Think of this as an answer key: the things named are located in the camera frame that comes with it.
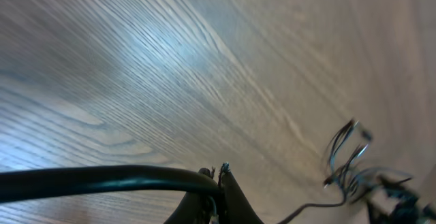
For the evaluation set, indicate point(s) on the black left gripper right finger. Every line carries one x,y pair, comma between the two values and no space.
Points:
236,208

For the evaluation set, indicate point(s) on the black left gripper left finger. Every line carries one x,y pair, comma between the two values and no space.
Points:
195,208

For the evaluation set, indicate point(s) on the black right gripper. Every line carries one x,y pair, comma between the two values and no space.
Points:
406,210

